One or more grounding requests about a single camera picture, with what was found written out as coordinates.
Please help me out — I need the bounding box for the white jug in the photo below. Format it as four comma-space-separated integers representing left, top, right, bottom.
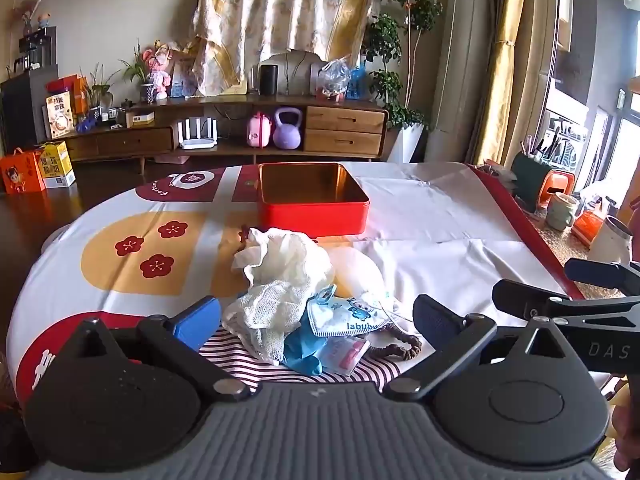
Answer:
587, 215, 633, 266

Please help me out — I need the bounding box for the blue plastic package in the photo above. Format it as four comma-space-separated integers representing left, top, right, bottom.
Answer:
350, 65, 371, 101

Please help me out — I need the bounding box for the white standing air conditioner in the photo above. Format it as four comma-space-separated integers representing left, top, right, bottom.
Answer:
425, 0, 506, 163

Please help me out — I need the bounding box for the small potted plant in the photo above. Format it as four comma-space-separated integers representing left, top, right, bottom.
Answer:
80, 62, 121, 111

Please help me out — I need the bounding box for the black cylinder speaker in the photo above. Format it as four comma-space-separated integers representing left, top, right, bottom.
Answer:
258, 63, 279, 96

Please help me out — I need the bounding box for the printed snack carton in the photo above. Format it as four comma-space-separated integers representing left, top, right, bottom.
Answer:
45, 94, 76, 140

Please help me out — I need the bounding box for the blue rubber glove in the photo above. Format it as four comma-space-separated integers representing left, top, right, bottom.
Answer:
282, 310, 331, 376

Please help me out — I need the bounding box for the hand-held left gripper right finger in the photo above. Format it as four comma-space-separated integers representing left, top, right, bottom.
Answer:
383, 294, 568, 402

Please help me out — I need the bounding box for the yellow curtain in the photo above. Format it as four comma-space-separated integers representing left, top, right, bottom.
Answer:
475, 0, 531, 166

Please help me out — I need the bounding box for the red orange gift box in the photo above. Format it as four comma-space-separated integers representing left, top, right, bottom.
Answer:
47, 75, 91, 111

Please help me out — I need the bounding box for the pink white packet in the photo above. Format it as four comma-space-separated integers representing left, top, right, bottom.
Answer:
320, 335, 371, 377

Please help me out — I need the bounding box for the dark cabinet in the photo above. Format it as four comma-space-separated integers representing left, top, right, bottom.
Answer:
0, 65, 61, 151

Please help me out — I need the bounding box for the white router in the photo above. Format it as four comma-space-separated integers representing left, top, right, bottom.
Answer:
172, 117, 221, 150

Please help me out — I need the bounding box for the yellow white carton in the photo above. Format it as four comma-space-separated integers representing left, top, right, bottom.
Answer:
39, 141, 77, 189

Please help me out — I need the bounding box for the pink doll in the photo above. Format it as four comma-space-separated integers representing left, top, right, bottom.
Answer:
142, 40, 173, 101

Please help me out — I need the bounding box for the clear plastic bag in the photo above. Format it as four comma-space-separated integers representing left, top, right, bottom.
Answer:
315, 58, 353, 101

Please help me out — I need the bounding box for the red metal tin box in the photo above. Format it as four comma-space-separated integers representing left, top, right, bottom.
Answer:
257, 162, 371, 237

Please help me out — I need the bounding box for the potted tree white planter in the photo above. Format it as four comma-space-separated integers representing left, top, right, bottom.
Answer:
362, 0, 443, 163

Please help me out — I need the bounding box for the illustrated card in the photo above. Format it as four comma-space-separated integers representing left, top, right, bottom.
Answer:
170, 55, 201, 98

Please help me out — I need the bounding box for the pink toy case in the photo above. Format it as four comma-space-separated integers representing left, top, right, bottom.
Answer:
247, 111, 273, 148

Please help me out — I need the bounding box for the potted orchid plant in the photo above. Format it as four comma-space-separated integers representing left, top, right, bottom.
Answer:
120, 40, 157, 103

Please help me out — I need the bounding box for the white gauze cloth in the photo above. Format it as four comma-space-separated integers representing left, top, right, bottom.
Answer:
221, 280, 308, 367

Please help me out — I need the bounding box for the purple kettlebell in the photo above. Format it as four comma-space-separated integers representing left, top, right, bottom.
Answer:
272, 106, 303, 150

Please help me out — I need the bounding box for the wooden TV cabinet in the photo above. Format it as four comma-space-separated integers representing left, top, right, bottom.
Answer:
65, 95, 391, 163

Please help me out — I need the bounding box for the floral cover cloth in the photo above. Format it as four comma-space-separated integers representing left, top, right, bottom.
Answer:
192, 0, 386, 98

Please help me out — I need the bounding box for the dark green utensil holder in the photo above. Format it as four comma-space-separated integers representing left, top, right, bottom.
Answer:
510, 130, 556, 201

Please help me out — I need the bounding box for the printed white face mask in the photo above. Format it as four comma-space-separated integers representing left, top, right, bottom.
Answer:
307, 285, 401, 338

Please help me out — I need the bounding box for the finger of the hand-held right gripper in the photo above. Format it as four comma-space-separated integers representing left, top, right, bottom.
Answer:
565, 258, 640, 293
492, 280, 640, 322

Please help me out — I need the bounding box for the orange plastic stool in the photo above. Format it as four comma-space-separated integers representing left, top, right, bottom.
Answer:
535, 169, 576, 211

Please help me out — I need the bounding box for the grey rounded panel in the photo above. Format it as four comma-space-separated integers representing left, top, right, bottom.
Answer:
260, 50, 331, 96

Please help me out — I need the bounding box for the cream mesh cloth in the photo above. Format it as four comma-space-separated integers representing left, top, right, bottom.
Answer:
250, 232, 335, 306

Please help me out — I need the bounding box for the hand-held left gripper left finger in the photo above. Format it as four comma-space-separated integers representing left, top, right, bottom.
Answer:
75, 296, 251, 402

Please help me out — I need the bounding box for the green mug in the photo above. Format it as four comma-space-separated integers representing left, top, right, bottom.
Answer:
545, 192, 581, 231

